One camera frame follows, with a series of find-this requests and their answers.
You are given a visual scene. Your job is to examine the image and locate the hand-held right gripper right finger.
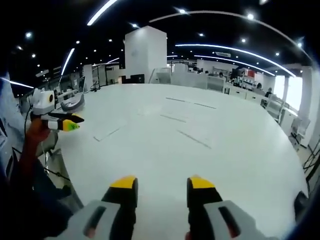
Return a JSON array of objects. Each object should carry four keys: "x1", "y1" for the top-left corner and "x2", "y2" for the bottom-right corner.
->
[{"x1": 186, "y1": 174, "x2": 266, "y2": 240}]

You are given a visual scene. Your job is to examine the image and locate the black chair armrest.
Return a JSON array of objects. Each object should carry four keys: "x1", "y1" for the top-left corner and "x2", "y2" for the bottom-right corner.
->
[{"x1": 293, "y1": 190, "x2": 311, "y2": 222}]

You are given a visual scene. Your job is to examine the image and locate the grey tray on table edge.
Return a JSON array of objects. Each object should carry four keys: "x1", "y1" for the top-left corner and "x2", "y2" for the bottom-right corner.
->
[{"x1": 60, "y1": 91, "x2": 86, "y2": 113}]

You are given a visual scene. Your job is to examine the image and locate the white office chair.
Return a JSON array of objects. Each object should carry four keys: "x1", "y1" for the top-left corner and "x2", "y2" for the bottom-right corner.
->
[{"x1": 288, "y1": 116, "x2": 311, "y2": 152}]

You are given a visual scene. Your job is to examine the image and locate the person's dark trouser legs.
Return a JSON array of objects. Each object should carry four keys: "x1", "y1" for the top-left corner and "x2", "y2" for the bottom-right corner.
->
[{"x1": 0, "y1": 159, "x2": 85, "y2": 240}]

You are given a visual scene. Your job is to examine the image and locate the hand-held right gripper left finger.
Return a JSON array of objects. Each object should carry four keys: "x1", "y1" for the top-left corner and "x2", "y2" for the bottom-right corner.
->
[{"x1": 53, "y1": 174, "x2": 139, "y2": 240}]

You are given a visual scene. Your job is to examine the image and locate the white square pillar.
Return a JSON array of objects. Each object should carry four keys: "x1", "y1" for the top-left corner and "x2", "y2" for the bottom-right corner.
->
[{"x1": 124, "y1": 25, "x2": 168, "y2": 85}]

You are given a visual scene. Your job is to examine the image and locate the person's white upper clothing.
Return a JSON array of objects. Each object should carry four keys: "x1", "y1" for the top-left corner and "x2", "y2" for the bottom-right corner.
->
[{"x1": 0, "y1": 72, "x2": 27, "y2": 178}]

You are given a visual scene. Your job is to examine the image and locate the white partition desk row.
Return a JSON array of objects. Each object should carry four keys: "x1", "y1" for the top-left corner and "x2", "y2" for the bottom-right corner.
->
[{"x1": 197, "y1": 73, "x2": 266, "y2": 101}]

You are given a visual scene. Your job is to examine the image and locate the black tripod stand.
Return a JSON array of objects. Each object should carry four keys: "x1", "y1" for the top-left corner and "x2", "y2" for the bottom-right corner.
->
[{"x1": 302, "y1": 141, "x2": 320, "y2": 180}]

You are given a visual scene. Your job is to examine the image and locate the person's left hand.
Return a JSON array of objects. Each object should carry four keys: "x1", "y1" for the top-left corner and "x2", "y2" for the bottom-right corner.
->
[{"x1": 25, "y1": 117, "x2": 58, "y2": 148}]

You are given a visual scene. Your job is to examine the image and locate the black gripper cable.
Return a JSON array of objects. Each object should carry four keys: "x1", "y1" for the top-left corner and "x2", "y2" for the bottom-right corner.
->
[{"x1": 23, "y1": 104, "x2": 35, "y2": 136}]

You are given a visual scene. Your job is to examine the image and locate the long ceiling light strip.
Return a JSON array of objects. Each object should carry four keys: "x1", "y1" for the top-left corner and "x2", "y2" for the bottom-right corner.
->
[
  {"x1": 59, "y1": 47, "x2": 76, "y2": 77},
  {"x1": 86, "y1": 0, "x2": 118, "y2": 27},
  {"x1": 174, "y1": 43, "x2": 298, "y2": 78}
]

